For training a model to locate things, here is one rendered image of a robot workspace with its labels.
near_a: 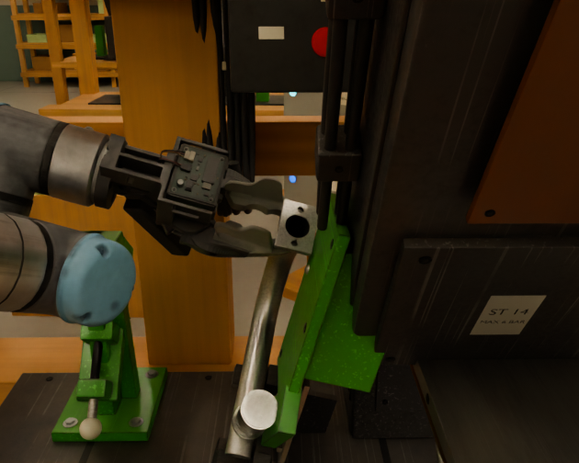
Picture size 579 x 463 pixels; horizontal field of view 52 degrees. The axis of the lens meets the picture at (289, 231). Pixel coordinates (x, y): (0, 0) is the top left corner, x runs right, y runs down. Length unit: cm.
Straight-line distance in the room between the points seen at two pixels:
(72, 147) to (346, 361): 33
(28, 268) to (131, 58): 46
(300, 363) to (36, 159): 31
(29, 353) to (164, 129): 49
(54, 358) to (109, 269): 62
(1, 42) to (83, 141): 1116
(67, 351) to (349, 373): 65
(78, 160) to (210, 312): 46
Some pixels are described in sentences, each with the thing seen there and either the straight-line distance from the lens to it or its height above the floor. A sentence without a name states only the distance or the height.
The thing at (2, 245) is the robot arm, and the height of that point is 130.
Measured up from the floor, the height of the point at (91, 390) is 99.
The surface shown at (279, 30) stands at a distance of 74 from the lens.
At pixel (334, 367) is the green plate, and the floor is 113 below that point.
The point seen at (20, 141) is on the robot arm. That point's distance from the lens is 61.
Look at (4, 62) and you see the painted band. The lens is 1178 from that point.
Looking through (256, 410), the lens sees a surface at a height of 109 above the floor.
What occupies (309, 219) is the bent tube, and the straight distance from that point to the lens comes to 63.
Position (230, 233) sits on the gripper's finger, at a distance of 61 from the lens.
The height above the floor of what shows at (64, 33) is 84.
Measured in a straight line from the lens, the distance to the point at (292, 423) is 58.
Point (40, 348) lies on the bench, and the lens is 115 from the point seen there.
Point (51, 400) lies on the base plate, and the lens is 98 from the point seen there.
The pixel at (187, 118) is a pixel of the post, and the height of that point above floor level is 130.
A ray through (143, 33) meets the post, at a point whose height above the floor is 141.
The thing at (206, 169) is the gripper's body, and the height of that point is 131.
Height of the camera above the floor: 147
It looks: 22 degrees down
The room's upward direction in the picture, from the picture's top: straight up
